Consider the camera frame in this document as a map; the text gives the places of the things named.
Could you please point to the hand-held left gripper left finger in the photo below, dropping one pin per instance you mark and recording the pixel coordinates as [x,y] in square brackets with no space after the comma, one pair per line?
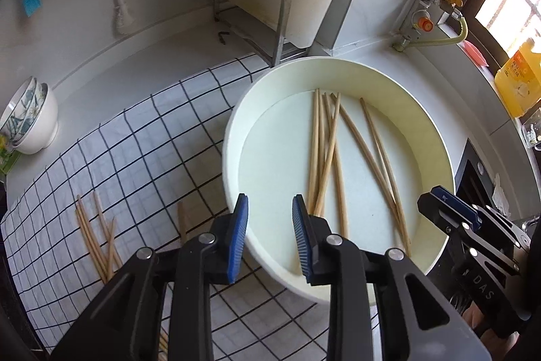
[239,234]

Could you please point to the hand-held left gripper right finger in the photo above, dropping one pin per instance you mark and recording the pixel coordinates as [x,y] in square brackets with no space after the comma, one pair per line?
[302,234]

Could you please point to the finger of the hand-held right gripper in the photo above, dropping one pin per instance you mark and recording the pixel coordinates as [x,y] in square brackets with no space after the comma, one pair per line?
[443,215]
[458,202]

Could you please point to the white round basin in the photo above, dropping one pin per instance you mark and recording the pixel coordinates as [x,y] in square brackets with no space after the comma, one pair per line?
[287,158]

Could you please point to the person's right hand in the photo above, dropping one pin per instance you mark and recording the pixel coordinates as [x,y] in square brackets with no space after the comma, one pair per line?
[490,333]

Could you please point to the black sink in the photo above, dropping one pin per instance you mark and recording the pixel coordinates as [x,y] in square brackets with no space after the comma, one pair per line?
[477,170]

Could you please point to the white tissue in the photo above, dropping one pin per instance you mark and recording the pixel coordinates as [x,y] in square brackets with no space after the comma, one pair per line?
[501,196]

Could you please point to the small clear plastic box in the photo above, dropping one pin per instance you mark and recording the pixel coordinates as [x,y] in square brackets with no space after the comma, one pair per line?
[532,134]

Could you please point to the white black-checked cloth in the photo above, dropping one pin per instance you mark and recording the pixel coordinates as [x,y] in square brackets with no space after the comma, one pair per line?
[139,158]

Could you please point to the yellow oil bottle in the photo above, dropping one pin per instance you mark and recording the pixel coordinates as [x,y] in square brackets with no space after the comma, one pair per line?
[520,82]

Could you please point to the pink dish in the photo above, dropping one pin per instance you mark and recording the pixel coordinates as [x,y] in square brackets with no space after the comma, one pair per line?
[475,53]

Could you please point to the grey regulator with orange knob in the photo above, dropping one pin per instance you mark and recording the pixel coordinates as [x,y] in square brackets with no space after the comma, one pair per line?
[424,23]

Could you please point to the small black hook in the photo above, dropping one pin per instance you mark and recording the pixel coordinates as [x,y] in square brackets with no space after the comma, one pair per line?
[222,36]

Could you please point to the metal rack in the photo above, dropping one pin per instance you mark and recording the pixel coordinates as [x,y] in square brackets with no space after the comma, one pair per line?
[281,14]

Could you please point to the blue patterned bowl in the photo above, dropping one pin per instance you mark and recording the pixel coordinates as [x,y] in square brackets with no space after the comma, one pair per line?
[34,113]
[17,109]

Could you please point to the yellow seasoning pouch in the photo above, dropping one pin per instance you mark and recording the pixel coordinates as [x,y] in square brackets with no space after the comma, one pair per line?
[6,160]

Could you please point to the blue silicone brush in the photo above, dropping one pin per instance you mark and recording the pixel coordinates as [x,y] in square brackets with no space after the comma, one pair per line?
[31,2]

